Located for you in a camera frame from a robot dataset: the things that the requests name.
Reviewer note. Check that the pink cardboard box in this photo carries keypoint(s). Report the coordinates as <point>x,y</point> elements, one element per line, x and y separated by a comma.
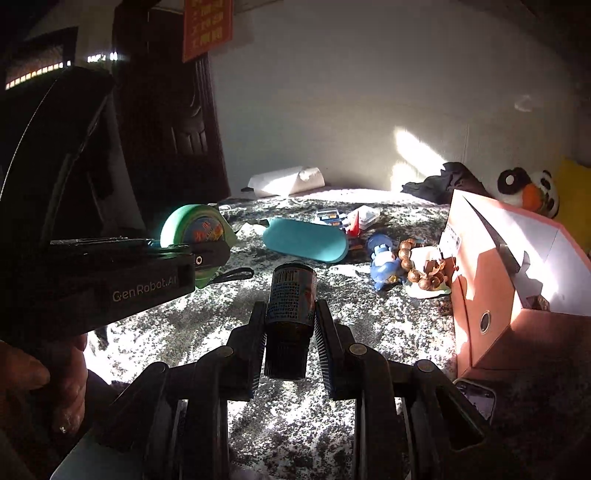
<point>503,295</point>

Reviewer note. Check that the green tape measure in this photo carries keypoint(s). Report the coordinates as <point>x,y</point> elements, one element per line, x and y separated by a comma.
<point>184,226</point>

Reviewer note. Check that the dark wooden door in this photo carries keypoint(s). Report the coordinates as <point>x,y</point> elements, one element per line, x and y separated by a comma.
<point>171,129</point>

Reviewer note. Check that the dark labelled bottle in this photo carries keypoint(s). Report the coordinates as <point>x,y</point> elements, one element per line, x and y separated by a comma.
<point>291,304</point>

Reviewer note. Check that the yellow pillow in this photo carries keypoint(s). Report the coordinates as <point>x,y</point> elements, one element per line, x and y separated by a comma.
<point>575,194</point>

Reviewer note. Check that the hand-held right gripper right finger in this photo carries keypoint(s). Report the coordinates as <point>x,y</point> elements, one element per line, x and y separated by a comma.
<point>322,344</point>

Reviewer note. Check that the smartphone with dark case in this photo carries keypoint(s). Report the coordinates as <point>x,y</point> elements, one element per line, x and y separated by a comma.
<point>478,398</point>

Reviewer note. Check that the white paper bag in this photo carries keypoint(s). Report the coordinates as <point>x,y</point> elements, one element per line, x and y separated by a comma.
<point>281,181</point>

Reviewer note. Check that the red cone toy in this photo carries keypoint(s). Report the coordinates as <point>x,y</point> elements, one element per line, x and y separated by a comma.
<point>355,228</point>

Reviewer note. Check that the white ceramic ornament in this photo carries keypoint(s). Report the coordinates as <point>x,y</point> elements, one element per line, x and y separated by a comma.
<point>427,256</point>

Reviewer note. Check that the red wall poster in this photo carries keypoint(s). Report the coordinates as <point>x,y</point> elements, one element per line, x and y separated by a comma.
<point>207,27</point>

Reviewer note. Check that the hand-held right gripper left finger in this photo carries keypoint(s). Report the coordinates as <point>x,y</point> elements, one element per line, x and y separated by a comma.
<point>260,344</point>

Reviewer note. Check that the teal oval case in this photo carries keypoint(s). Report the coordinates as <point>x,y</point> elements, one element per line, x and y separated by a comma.
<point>304,240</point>

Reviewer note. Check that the small blue card box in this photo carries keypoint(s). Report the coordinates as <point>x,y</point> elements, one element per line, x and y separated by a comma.
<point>328,217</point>

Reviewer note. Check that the grey mottled blanket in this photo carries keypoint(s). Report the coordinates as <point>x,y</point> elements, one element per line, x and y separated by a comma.
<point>194,318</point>

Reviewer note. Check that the blue toy figure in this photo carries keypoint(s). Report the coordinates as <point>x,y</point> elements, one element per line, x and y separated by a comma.
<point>385,265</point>

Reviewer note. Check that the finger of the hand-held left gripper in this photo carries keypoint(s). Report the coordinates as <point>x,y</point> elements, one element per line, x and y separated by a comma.
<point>203,258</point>

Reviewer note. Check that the black cloth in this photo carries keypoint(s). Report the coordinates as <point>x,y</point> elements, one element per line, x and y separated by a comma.
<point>443,184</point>

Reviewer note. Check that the panda plush toy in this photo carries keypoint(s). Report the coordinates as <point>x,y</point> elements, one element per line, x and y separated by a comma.
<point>531,189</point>

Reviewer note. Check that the clear plastic box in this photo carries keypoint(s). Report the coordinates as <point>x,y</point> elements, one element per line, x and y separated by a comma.
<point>367,216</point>

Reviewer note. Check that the person's left hand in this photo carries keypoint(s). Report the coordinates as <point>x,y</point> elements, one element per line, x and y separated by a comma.
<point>51,383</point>

